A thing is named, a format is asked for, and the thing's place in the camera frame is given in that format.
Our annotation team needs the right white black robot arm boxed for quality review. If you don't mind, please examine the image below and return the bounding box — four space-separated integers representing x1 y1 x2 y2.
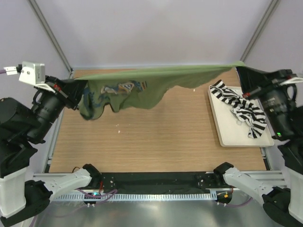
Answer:
213 66 303 227

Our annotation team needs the green tank top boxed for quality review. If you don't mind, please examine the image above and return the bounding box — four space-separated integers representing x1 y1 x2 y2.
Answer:
77 61 245 120

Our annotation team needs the aluminium frame rail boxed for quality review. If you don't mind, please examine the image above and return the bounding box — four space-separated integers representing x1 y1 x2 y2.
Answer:
28 170 289 193

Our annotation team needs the right aluminium corner post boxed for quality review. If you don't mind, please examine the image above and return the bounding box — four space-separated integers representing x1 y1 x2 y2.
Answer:
240 0 281 62

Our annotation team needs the aluminium corner post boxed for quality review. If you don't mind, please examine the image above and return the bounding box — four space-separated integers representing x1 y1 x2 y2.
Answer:
240 0 281 62
27 0 73 77

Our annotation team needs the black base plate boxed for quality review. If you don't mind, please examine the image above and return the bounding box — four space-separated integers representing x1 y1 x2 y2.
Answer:
72 171 242 190

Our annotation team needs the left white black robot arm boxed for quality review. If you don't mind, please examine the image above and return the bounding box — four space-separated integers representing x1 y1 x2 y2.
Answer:
0 76 100 227

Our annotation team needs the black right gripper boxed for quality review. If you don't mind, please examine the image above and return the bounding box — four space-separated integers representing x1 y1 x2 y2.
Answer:
235 63 294 134

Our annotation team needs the left aluminium corner post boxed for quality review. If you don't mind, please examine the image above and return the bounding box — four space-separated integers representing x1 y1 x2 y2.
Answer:
27 0 73 77

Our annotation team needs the wide-striped black white tank top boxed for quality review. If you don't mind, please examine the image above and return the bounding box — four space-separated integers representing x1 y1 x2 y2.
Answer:
210 80 267 139

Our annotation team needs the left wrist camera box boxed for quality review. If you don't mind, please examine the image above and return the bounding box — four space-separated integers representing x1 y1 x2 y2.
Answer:
19 61 45 85

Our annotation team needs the slotted cable duct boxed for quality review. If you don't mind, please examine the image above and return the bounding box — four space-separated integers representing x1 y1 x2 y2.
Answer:
54 191 217 202

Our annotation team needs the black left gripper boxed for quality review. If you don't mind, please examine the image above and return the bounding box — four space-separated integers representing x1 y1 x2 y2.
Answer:
29 73 90 140

